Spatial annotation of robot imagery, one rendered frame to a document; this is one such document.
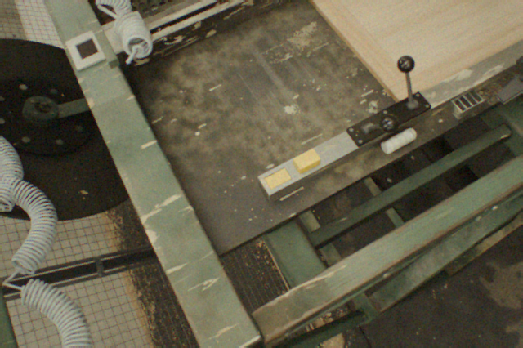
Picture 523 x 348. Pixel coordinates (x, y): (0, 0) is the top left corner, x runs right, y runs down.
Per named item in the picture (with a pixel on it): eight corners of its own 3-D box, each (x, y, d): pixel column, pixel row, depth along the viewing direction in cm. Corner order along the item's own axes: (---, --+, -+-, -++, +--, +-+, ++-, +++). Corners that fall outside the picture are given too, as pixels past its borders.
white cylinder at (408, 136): (386, 156, 105) (415, 140, 107) (389, 149, 103) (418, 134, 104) (379, 146, 107) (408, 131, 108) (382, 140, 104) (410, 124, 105)
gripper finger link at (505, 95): (493, 94, 90) (521, 72, 88) (505, 105, 88) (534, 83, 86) (493, 91, 88) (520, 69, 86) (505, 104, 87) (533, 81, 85)
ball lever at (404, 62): (424, 109, 105) (417, 55, 97) (410, 116, 104) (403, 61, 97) (413, 104, 108) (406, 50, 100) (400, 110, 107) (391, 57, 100)
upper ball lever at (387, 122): (376, 133, 105) (405, 127, 92) (362, 140, 104) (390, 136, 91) (368, 118, 104) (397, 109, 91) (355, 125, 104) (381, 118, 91)
